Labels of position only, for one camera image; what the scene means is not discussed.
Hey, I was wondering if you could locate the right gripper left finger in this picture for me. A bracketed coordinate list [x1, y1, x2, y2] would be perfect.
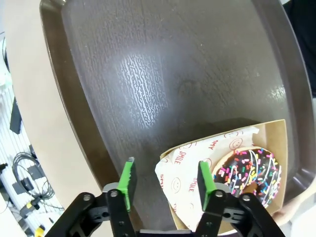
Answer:
[44, 157, 139, 237]

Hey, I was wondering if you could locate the dark brown serving tray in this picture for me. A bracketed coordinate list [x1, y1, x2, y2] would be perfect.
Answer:
[39, 0, 316, 237]

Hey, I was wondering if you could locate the white printed paper liner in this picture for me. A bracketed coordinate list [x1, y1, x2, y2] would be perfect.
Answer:
[155, 125, 260, 230]

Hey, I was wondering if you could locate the chocolate donut with sprinkles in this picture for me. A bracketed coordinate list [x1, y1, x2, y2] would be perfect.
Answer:
[212, 147, 282, 208]

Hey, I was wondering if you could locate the grey cable bundle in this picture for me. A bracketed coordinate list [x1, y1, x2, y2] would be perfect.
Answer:
[11, 152, 66, 215]

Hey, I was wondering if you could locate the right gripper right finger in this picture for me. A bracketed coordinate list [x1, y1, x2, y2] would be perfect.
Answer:
[195, 160, 284, 237]

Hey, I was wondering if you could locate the person's left hand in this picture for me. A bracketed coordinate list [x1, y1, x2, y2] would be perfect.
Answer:
[273, 187, 316, 226]

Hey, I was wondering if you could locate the person in black shirt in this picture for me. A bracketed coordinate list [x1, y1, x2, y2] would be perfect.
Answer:
[282, 0, 316, 98]

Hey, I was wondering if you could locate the black flat bracket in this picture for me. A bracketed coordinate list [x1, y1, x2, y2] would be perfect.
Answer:
[9, 97, 23, 135]

